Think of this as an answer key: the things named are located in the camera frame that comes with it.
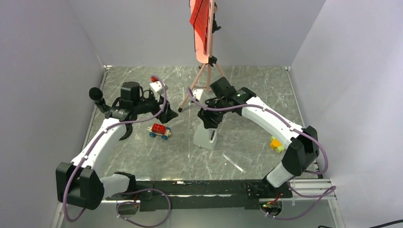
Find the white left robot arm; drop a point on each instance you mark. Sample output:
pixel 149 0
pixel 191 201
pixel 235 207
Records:
pixel 78 183

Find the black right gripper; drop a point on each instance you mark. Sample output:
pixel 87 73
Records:
pixel 207 118

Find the red blue toy car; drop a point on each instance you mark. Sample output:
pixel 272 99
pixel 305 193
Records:
pixel 159 130

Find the red sheet music folder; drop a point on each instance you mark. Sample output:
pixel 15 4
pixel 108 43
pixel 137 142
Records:
pixel 199 21

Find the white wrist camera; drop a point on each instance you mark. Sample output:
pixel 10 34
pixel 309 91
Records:
pixel 199 95
pixel 157 88

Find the pink tripod music stand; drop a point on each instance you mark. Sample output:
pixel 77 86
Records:
pixel 208 61

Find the clear plastic metronome cover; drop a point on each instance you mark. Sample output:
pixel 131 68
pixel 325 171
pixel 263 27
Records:
pixel 240 161

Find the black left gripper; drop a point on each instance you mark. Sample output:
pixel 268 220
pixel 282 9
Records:
pixel 167 115

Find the yellow green toy block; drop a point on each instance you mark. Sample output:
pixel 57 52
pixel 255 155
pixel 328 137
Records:
pixel 276 145

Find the black microphone on stand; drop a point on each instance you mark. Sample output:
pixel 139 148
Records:
pixel 109 111

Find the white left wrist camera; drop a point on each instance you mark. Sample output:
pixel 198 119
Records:
pixel 157 88

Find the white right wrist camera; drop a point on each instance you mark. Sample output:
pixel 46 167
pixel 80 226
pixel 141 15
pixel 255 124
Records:
pixel 199 95

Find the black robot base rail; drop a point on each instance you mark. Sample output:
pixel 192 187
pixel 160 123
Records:
pixel 204 194

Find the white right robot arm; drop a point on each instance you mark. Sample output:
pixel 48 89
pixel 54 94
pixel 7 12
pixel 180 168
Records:
pixel 300 143

